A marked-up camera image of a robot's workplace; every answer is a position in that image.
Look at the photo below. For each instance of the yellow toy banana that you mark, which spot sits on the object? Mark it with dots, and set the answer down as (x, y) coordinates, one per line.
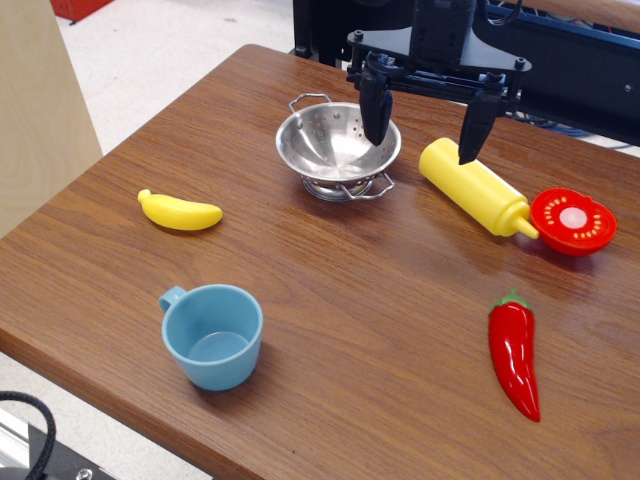
(178, 214)

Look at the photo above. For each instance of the light blue cup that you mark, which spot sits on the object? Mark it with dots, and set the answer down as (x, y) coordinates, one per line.
(214, 334)

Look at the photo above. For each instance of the red toy tomato half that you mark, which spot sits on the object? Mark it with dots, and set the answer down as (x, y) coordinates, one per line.
(572, 223)

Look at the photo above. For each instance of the red crate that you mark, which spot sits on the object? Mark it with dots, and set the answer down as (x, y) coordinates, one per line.
(77, 10)

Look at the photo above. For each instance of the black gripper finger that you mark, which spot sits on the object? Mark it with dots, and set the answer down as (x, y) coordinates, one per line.
(375, 99)
(482, 111)

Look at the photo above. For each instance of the metal colander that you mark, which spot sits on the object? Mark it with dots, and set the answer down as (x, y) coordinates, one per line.
(324, 143)

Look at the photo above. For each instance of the red toy chili pepper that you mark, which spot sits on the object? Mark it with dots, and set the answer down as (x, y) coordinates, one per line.
(511, 332)

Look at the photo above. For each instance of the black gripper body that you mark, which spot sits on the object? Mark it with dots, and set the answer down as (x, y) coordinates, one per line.
(439, 54)

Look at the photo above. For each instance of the light wooden panel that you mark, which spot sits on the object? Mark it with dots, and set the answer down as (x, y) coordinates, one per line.
(47, 136)

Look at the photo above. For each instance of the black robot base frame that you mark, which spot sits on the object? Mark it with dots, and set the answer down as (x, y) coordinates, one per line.
(583, 77)

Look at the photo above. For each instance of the yellow squeeze bottle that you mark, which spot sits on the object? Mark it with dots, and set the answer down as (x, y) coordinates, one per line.
(477, 190)

